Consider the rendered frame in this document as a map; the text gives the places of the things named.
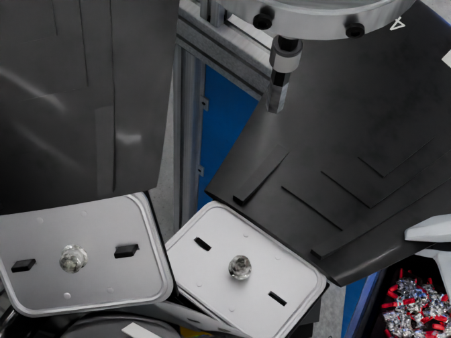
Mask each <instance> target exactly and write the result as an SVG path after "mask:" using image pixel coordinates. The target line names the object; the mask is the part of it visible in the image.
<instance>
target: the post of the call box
mask: <svg viewBox="0 0 451 338"><path fill-rule="evenodd" d="M231 16H232V13H230V12H229V11H228V10H227V9H225V8H224V7H223V6H221V5H220V4H219V3H218V2H217V1H216V0H201V3H200V17H202V18H203V19H204V20H205V21H208V22H209V23H210V24H211V25H213V26H214V27H216V28H219V27H220V26H221V25H222V24H223V23H224V21H225V20H227V19H229V18H230V17H231Z"/></svg>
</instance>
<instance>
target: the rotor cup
mask: <svg viewBox="0 0 451 338"><path fill-rule="evenodd" d="M131 323H135V324H137V325H139V326H141V327H142V328H144V329H146V330H148V331H150V332H151V333H153V334H155V335H157V336H159V337H161V338H253V337H251V336H249V335H248V334H245V333H243V332H241V331H239V330H237V329H235V328H233V327H231V326H229V325H226V324H224V323H222V322H220V321H217V320H215V319H213V318H211V317H208V316H207V315H204V314H203V313H200V312H198V311H196V310H194V309H192V308H189V307H187V306H185V305H183V304H182V303H181V302H180V301H179V300H178V299H176V298H175V297H174V298H167V299H166V300H164V301H162V302H158V303H153V304H143V305H137V306H126V307H120V308H109V309H103V310H97V311H87V312H81V313H70V314H64V315H53V316H47V317H36V318H31V317H26V316H20V315H19V313H18V312H17V311H16V310H15V309H14V307H13V306H12V304H11V302H10V300H9V297H8V295H7V292H6V291H5V292H4V293H3V294H2V295H1V296H0V338H133V337H131V336H129V335H128V334H126V333H124V332H123V331H122V329H123V328H125V327H127V326H128V325H130V324H131Z"/></svg>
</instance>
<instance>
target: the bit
mask: <svg viewBox="0 0 451 338"><path fill-rule="evenodd" d="M302 49H303V43H302V41H301V39H296V40H290V39H286V38H283V37H281V36H280V35H277V36H275V37H274V39H273V41H272V46H271V50H270V57H269V62H270V65H271V66H272V74H271V78H270V83H269V87H268V94H267V98H266V108H267V111H268V112H270V113H275V114H277V113H278V112H280V111H281V110H282V109H283V106H284V103H285V97H286V94H287V89H288V85H289V79H290V75H291V72H292V71H294V70H295V69H296V68H297V67H298V65H299V61H300V58H301V53H302Z"/></svg>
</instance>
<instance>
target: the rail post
mask: <svg viewBox="0 0 451 338"><path fill-rule="evenodd" d="M200 82H201V60H200V59H198V58H197V57H195V56H194V55H192V54H191V53H190V52H188V51H187V50H185V49H184V48H183V47H181V46H180V45H178V44H177V43H176V42H175V49H174V61H173V180H174V235H175V234H176V233H177V232H178V231H179V230H180V229H181V228H182V227H183V226H184V225H185V224H186V223H187V222H188V221H189V220H190V219H191V218H192V217H193V213H194V200H195V174H196V160H197V134H198V120H199V95H200Z"/></svg>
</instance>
